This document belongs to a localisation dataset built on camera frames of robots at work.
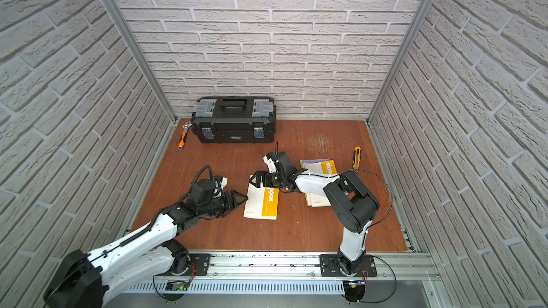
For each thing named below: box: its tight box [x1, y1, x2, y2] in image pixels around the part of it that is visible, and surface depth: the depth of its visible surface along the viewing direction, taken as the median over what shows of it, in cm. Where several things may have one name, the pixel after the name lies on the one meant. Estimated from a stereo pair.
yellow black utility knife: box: [352, 145, 362, 173], surface depth 105 cm
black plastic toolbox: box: [191, 95, 277, 145], surface depth 102 cm
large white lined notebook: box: [243, 181, 279, 221], surface depth 87 cm
